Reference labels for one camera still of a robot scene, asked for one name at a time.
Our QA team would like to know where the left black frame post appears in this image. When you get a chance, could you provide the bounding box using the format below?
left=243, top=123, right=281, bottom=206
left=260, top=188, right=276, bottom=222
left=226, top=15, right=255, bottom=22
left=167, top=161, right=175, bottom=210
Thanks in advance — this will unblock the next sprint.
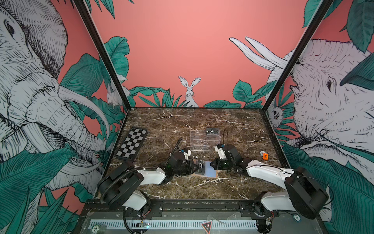
left=74, top=0, right=131, bottom=112

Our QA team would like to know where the red triangle warning sticker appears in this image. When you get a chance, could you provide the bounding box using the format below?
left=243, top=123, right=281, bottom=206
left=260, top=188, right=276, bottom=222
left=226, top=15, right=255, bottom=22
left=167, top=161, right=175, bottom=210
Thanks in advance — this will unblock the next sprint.
left=201, top=220, right=213, bottom=234

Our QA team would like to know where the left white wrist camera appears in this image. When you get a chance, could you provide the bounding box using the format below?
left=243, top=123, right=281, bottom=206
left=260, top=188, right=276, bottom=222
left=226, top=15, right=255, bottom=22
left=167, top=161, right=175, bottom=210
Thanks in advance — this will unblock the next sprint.
left=180, top=149, right=191, bottom=161

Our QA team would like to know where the clear plastic organizer box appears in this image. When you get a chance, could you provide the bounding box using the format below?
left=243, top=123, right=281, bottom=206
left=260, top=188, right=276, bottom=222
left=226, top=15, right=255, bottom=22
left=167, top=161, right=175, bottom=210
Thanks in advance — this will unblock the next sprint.
left=190, top=129, right=221, bottom=151

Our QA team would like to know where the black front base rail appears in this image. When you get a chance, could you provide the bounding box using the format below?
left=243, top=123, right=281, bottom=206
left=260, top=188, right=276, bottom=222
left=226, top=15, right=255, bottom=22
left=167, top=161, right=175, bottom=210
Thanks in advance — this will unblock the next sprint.
left=81, top=199, right=301, bottom=218

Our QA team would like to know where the black white checkerboard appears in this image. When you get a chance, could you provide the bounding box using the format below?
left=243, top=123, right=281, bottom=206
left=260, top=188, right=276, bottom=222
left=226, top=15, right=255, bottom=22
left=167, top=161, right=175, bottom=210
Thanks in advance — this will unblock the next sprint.
left=115, top=127, right=148, bottom=162

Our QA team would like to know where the black VIP card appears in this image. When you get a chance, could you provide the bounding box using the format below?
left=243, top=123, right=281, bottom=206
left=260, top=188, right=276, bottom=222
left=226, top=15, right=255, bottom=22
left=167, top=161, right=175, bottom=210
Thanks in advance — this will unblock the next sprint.
left=205, top=128, right=220, bottom=136
left=196, top=160, right=205, bottom=175

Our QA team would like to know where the right black frame post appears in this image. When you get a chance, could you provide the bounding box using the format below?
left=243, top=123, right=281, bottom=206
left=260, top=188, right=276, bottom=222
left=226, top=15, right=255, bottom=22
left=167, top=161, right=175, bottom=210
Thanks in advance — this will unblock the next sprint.
left=262, top=0, right=334, bottom=112

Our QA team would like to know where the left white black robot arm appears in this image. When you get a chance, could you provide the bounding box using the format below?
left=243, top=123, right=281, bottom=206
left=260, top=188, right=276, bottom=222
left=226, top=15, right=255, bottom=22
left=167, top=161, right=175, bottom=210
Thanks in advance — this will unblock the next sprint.
left=97, top=150, right=199, bottom=216

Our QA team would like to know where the white perforated vent strip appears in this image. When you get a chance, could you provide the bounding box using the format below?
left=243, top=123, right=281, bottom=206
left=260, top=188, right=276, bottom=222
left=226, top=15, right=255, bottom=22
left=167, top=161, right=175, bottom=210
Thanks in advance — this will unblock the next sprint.
left=87, top=219, right=257, bottom=233

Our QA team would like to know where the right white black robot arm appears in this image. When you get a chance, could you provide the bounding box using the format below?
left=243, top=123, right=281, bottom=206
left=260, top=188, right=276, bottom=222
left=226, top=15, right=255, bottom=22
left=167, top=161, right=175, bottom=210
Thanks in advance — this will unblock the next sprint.
left=210, top=144, right=331, bottom=219

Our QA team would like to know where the black frame post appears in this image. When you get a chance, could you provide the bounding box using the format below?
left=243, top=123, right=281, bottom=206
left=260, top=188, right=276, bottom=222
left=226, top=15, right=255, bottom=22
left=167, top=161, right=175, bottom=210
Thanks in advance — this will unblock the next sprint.
left=262, top=0, right=334, bottom=112
left=74, top=0, right=131, bottom=112

